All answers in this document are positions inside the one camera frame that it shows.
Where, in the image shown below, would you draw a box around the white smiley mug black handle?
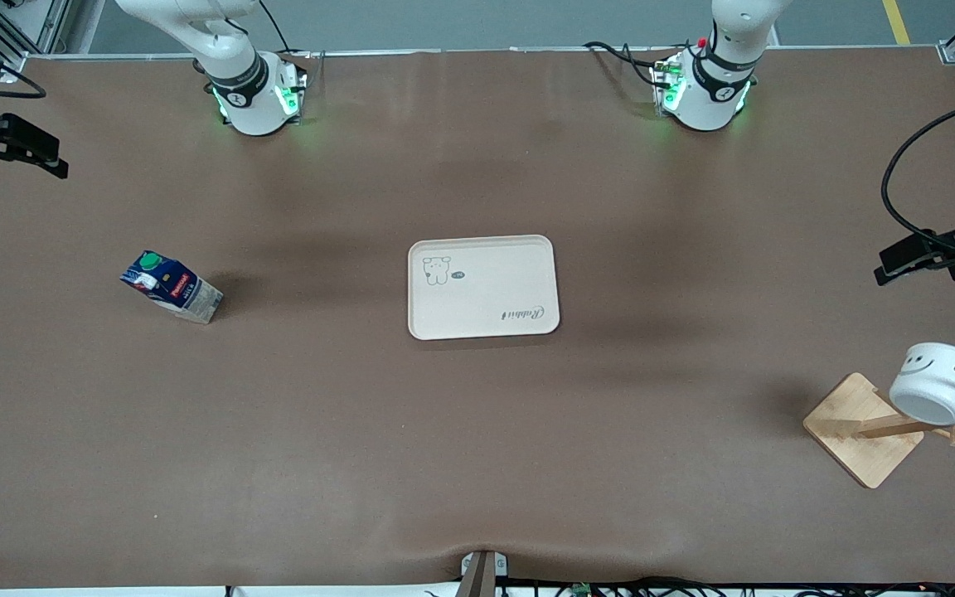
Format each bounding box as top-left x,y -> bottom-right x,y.
889,342 -> 955,427

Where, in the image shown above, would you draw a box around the black left arm base cable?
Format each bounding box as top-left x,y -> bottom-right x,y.
583,40 -> 679,87

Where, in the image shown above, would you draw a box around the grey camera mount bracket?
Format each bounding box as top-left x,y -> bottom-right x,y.
460,550 -> 509,597

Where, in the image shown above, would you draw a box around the black right arm base cable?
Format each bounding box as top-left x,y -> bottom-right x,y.
257,0 -> 314,61

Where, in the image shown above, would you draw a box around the blue milk carton green cap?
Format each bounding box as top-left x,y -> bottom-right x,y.
119,250 -> 225,325

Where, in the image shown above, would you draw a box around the wooden cup rack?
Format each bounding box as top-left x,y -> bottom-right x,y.
802,367 -> 955,489

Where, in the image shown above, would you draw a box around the cream plastic tray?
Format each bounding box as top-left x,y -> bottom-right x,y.
407,235 -> 561,342

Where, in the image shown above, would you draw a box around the black arm base cable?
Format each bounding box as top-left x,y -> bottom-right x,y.
583,40 -> 679,87
257,0 -> 314,61

